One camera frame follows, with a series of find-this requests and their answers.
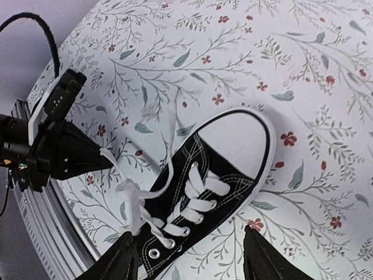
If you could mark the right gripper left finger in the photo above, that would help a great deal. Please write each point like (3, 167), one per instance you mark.
(120, 261)

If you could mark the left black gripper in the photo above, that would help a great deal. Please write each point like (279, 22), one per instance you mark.
(59, 151)

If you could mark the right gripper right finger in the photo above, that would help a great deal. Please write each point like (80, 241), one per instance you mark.
(263, 262)

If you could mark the black white canvas sneaker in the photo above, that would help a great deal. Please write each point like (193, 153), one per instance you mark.
(219, 168)

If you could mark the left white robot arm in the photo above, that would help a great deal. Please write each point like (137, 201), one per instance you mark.
(14, 143)

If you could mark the floral patterned table mat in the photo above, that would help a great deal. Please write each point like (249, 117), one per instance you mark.
(157, 70)

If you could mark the front aluminium rail frame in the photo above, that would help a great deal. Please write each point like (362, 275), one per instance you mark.
(59, 240)

